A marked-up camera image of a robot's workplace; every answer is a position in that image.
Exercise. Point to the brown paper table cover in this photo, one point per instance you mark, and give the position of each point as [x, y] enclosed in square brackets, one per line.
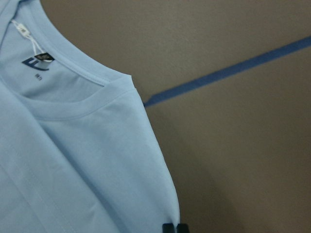
[228, 97]

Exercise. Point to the light blue t-shirt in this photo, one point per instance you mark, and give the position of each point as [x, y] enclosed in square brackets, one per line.
[77, 151]

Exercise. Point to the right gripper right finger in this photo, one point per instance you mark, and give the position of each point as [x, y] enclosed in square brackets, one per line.
[182, 228]

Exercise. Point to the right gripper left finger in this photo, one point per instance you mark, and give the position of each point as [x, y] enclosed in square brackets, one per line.
[168, 228]

